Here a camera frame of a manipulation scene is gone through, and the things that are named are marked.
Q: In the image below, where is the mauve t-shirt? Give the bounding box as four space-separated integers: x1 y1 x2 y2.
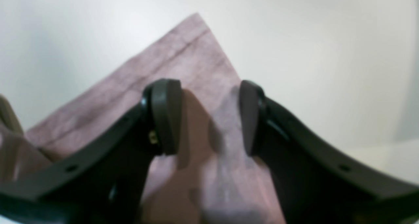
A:
1 14 285 224

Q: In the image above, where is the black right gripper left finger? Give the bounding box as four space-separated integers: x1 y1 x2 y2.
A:
1 78 182 224

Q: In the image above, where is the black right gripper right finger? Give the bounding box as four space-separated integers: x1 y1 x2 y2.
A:
239 80 419 224

